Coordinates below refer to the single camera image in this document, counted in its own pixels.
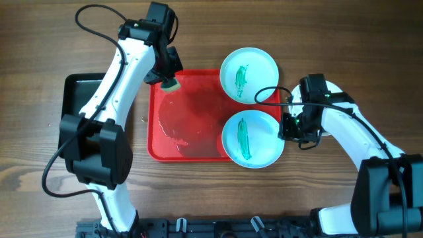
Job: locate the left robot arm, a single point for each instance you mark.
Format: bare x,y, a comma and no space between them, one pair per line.
110,104

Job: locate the white plate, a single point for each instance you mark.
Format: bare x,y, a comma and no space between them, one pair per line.
296,110

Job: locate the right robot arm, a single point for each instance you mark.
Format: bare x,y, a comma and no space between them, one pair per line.
387,197

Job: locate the green yellow sponge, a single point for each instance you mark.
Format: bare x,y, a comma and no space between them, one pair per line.
170,85

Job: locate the black rectangular tray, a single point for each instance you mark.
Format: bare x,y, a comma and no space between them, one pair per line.
78,90

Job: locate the red plastic tray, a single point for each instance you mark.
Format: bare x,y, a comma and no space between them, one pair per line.
185,125

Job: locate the light blue plate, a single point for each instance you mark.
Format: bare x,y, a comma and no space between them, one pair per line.
250,139
247,73

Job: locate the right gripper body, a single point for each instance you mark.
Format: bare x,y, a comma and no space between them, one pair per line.
302,129

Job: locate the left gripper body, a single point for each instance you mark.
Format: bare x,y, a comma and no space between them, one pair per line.
166,64

